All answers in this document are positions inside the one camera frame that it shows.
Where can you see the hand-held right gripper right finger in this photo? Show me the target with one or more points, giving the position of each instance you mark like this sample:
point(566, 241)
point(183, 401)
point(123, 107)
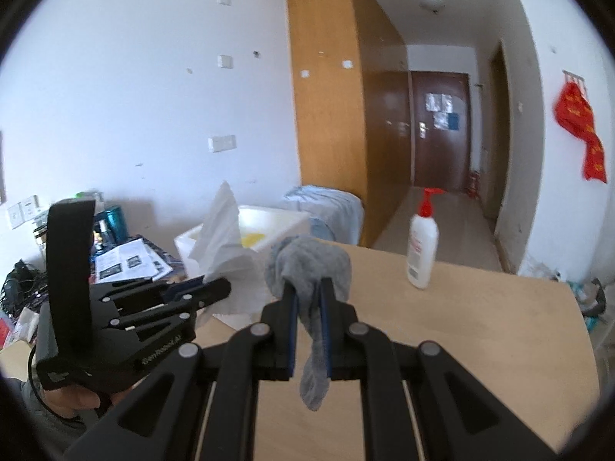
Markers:
point(326, 331)

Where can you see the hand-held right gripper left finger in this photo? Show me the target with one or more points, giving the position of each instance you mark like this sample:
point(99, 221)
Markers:
point(291, 331)

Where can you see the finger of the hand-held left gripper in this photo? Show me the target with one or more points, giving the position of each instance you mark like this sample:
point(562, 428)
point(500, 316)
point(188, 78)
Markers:
point(211, 294)
point(185, 288)

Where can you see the white tissue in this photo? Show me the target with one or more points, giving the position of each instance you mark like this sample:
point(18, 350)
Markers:
point(221, 245)

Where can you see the yellow foam net sleeve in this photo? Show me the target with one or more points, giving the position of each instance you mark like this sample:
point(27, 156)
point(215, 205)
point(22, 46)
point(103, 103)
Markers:
point(252, 239)

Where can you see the grey sock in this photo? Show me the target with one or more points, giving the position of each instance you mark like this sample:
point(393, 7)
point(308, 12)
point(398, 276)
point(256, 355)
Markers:
point(312, 264)

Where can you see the white foam box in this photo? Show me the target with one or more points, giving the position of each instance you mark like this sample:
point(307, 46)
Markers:
point(283, 223)

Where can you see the person's left forearm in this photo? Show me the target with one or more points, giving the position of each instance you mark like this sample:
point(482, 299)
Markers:
point(53, 434)

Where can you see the person's left hand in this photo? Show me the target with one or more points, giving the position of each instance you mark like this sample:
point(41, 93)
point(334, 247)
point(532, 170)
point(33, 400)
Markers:
point(81, 401)

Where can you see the printed papers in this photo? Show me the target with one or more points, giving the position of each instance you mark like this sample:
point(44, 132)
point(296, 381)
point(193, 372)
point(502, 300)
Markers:
point(129, 259)

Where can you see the teal container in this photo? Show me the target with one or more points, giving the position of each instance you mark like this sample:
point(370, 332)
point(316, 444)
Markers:
point(115, 223)

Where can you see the light blue blanket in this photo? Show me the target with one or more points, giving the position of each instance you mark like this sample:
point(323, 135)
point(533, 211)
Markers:
point(331, 206)

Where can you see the white lotion pump bottle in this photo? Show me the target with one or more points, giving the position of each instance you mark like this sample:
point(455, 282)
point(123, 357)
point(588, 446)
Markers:
point(422, 245)

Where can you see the red fire extinguisher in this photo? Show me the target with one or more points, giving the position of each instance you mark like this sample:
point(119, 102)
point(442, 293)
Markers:
point(474, 183)

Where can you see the dark brown door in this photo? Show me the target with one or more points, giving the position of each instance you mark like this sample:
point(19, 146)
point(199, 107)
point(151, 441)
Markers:
point(439, 153)

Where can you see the wooden wardrobe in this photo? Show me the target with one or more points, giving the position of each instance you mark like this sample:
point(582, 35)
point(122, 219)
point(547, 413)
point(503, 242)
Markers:
point(331, 105)

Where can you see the papers on door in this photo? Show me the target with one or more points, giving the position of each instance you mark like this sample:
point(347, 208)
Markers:
point(442, 111)

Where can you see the clutter on floor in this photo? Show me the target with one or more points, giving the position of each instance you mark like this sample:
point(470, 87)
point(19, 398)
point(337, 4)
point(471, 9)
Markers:
point(586, 297)

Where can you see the red bags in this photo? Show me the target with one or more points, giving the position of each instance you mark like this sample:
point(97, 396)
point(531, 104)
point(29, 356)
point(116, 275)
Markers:
point(581, 125)

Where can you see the ceiling lamp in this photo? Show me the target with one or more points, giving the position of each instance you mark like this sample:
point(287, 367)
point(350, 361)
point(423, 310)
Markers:
point(432, 4)

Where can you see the white wall socket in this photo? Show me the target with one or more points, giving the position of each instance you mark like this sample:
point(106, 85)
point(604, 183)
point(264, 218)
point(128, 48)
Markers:
point(222, 143)
point(24, 209)

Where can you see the side door frame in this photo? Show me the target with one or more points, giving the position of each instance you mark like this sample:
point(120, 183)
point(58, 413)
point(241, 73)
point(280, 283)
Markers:
point(497, 144)

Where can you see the wall hook rack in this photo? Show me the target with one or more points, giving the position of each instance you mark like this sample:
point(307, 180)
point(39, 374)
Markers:
point(573, 76)

